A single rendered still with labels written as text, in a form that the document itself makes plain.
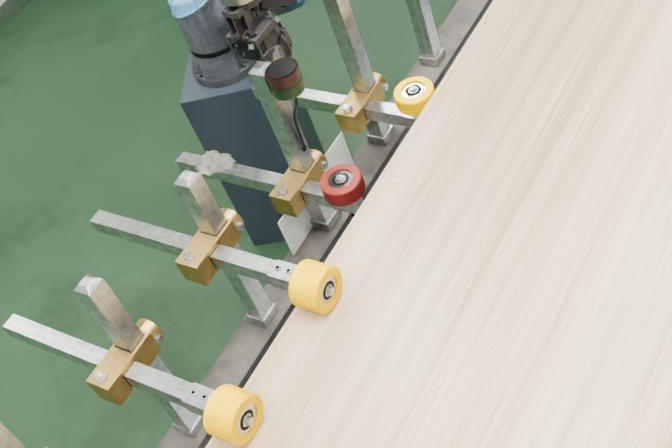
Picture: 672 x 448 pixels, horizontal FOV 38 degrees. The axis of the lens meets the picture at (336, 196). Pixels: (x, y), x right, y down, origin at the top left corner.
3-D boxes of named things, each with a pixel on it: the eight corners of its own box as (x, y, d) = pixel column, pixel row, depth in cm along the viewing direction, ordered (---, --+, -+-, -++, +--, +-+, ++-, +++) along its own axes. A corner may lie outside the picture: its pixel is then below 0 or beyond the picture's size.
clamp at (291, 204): (276, 212, 191) (267, 195, 188) (310, 163, 198) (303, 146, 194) (299, 218, 188) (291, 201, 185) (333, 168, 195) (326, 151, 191)
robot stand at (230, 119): (254, 246, 303) (179, 103, 261) (259, 188, 320) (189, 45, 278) (332, 232, 298) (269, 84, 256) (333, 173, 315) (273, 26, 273)
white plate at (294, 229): (291, 254, 199) (275, 222, 192) (352, 164, 212) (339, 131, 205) (293, 255, 199) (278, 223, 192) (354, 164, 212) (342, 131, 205)
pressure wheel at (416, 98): (413, 149, 196) (400, 107, 188) (400, 126, 202) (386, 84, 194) (450, 133, 196) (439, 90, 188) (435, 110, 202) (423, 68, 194)
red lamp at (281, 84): (262, 87, 172) (258, 78, 171) (280, 65, 175) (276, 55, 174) (290, 92, 169) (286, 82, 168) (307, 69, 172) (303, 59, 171)
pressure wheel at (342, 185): (328, 228, 188) (310, 188, 180) (348, 198, 192) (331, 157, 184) (363, 237, 184) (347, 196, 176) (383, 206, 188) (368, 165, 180)
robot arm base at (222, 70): (191, 94, 262) (177, 65, 255) (198, 49, 275) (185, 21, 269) (258, 79, 259) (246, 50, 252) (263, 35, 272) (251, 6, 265)
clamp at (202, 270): (182, 279, 172) (171, 261, 168) (224, 222, 179) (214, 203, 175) (209, 287, 169) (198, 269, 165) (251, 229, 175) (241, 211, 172)
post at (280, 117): (323, 242, 206) (246, 69, 173) (331, 230, 208) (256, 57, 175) (336, 246, 205) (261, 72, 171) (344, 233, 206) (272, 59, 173)
